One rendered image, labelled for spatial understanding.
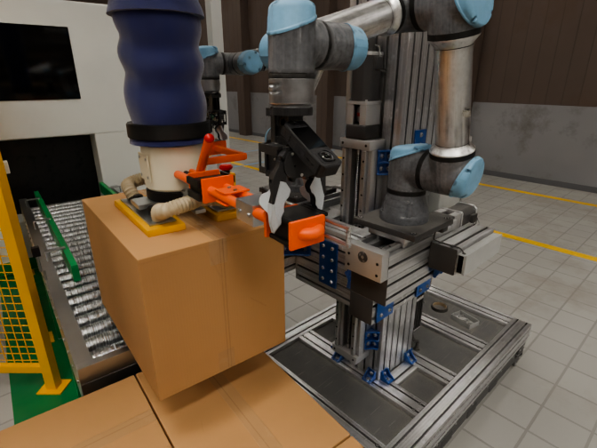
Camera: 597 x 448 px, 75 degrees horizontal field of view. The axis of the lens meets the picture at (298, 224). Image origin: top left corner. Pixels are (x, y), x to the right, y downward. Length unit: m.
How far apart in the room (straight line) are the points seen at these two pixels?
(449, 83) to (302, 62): 0.49
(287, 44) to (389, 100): 0.82
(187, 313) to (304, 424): 0.46
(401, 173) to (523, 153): 5.64
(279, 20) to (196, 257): 0.58
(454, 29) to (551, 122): 5.68
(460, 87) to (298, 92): 0.51
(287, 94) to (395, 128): 0.81
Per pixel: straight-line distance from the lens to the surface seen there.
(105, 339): 1.68
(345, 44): 0.71
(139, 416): 1.33
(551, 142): 6.65
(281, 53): 0.64
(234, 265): 1.04
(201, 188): 0.94
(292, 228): 0.64
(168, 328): 1.04
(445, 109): 1.06
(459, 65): 1.04
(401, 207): 1.20
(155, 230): 1.05
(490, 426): 2.14
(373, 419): 1.72
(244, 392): 1.32
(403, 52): 1.39
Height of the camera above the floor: 1.45
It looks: 20 degrees down
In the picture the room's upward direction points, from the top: straight up
